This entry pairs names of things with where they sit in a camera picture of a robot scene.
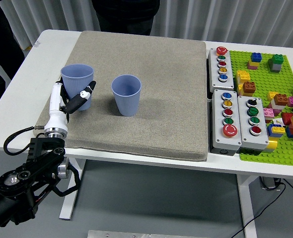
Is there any grey power box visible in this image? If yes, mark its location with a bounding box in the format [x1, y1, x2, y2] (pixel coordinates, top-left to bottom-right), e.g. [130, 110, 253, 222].
[259, 176, 283, 191]

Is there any blue ribbed cup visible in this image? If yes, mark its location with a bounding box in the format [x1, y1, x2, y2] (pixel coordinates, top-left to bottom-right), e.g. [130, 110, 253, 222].
[60, 63, 95, 112]
[111, 74, 142, 117]

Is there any grey five-button box, small stop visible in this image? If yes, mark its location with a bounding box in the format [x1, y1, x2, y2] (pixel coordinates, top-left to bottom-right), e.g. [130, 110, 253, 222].
[207, 47, 235, 91]

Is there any green brick baseplate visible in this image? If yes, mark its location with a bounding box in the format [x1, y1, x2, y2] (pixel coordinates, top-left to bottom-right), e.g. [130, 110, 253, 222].
[228, 50, 293, 167]

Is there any pink toy brick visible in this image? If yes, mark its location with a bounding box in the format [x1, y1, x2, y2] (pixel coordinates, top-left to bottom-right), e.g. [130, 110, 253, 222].
[262, 108, 275, 119]

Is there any brown toy brick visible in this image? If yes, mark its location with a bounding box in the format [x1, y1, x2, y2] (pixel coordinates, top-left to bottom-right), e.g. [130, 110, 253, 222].
[242, 81, 256, 96]

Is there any person in dark clothes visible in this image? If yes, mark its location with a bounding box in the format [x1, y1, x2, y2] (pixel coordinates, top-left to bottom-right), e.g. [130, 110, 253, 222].
[0, 0, 25, 114]

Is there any yellow white brick stack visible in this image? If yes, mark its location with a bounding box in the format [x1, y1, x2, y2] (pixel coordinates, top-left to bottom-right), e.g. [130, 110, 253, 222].
[263, 138, 278, 153]

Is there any brown white brick stack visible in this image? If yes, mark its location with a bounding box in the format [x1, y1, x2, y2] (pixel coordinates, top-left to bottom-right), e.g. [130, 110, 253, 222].
[272, 93, 289, 110]

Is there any green grey brick stack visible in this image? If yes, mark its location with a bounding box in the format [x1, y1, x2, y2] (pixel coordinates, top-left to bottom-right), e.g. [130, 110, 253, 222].
[267, 54, 284, 73]

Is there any grey five-button box, large stop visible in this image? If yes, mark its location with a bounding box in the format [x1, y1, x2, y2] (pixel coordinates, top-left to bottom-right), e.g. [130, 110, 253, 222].
[211, 89, 242, 156]

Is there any red toy brick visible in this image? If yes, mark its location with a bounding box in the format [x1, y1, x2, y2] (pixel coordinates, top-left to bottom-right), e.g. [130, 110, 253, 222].
[281, 112, 293, 126]

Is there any grey selector switch button box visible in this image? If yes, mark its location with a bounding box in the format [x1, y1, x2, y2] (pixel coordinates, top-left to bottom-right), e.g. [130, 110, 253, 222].
[236, 95, 270, 154]

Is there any grey-brown mat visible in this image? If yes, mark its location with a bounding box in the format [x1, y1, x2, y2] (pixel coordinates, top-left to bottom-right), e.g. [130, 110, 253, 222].
[33, 30, 209, 162]

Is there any blue yellow pink brick stack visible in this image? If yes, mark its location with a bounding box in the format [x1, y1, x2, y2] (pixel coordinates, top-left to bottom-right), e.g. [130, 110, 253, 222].
[247, 52, 263, 70]

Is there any white table leg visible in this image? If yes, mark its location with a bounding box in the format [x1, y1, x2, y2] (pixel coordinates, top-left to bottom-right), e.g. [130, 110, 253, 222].
[59, 157, 86, 221]
[236, 174, 261, 238]

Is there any white pleated curtain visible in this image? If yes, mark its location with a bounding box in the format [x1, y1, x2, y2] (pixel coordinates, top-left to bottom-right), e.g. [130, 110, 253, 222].
[0, 0, 293, 48]

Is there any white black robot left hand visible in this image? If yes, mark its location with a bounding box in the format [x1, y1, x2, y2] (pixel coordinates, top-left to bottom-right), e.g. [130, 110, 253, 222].
[44, 78, 97, 134]

